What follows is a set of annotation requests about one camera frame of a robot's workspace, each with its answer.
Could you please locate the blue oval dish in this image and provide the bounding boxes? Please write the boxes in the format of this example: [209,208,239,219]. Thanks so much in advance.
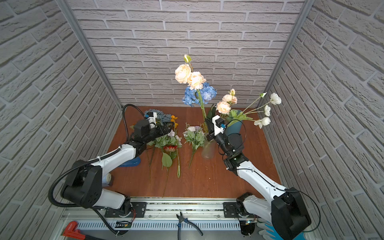
[119,157,141,167]

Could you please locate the orange yellow flower stem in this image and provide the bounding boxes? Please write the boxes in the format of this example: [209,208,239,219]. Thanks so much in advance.
[171,115,181,179]

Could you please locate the peach rose flower stem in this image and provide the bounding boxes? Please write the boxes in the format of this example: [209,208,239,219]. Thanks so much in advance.
[216,89,238,120]

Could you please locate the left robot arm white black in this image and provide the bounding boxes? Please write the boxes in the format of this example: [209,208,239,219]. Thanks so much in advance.
[61,120,174,215]

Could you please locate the black corrugated cable conduit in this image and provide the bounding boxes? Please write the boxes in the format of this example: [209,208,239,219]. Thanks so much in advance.
[47,103,145,236]

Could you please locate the red clamp tool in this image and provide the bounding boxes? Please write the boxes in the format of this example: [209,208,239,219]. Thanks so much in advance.
[62,221,103,240]

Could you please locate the teal ceramic vase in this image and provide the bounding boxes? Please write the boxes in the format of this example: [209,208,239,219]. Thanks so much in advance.
[225,113,243,136]

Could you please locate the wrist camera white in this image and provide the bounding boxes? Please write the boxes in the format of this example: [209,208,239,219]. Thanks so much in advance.
[212,115,226,136]
[145,112,157,129]

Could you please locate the white lilac bouquet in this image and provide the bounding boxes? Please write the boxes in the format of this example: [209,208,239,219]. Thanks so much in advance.
[148,136,182,162]
[183,124,205,169]

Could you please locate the clear glass vase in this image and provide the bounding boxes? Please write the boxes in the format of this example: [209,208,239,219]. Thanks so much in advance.
[202,140,216,160]

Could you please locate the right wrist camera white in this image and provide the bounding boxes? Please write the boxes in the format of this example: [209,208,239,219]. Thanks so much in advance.
[212,115,226,136]

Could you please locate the aluminium mounting rail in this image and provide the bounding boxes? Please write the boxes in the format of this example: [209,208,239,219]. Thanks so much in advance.
[59,198,260,231]

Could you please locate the white ranunculus flower stem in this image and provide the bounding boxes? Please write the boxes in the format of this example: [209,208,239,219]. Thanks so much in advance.
[222,93,282,129]

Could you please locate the red gerbera flower stem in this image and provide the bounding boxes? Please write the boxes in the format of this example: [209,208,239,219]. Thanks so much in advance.
[162,145,178,197]

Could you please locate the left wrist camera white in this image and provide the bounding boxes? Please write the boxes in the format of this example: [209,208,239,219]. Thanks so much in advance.
[145,112,157,129]

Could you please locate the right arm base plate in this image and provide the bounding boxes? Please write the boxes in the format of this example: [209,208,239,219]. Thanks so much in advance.
[223,202,250,219]

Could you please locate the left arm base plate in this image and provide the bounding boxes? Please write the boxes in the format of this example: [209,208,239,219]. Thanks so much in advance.
[105,202,147,219]

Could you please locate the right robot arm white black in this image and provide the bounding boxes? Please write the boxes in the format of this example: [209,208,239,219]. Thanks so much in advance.
[205,115,312,240]

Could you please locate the dusty blue hydrangea stem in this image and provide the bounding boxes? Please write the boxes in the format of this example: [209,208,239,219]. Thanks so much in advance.
[145,109,172,124]

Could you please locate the blue hydrangea flower stem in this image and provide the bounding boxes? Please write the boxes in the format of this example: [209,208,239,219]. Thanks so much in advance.
[182,83,217,119]

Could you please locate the blue handled pliers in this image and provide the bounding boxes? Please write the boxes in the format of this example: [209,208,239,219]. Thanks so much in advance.
[176,212,204,240]

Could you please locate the blue grey work glove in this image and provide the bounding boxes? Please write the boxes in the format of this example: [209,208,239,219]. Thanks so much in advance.
[257,218,277,240]

